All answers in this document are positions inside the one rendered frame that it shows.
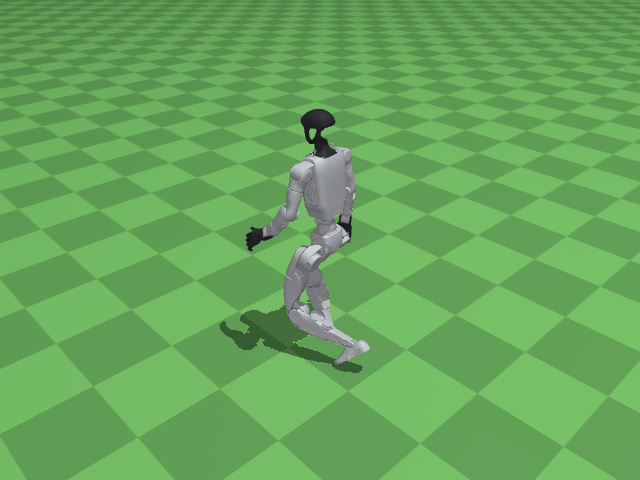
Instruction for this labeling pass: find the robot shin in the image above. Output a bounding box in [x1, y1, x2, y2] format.
[288, 308, 357, 349]
[305, 268, 334, 326]

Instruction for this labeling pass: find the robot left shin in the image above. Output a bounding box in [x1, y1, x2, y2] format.
[288, 308, 357, 349]

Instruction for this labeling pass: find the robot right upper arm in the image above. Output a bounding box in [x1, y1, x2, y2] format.
[337, 147, 356, 197]

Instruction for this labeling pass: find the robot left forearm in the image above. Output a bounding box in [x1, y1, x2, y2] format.
[262, 206, 289, 238]

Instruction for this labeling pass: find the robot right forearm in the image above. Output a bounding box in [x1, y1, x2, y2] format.
[340, 190, 356, 224]

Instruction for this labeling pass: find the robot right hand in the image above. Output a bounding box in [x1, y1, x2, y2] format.
[337, 214, 352, 243]

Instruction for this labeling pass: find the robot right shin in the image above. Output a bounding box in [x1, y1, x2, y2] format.
[305, 268, 334, 326]

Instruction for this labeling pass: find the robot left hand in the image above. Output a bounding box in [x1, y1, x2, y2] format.
[246, 226, 273, 251]

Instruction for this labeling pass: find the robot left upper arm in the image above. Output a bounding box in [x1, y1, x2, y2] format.
[282, 161, 314, 221]

